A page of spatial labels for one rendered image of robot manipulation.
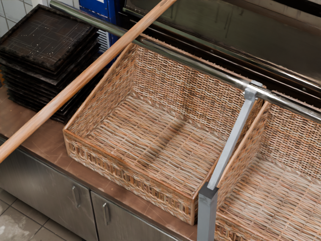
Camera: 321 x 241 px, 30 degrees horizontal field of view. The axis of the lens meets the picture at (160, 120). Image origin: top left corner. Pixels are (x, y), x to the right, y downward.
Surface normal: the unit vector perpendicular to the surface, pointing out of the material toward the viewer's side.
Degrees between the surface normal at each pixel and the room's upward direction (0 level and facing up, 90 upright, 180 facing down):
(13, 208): 0
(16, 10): 90
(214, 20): 70
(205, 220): 90
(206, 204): 90
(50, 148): 0
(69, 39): 0
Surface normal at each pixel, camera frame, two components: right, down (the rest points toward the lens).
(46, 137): -0.02, -0.68
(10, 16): -0.56, 0.62
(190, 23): -0.54, 0.35
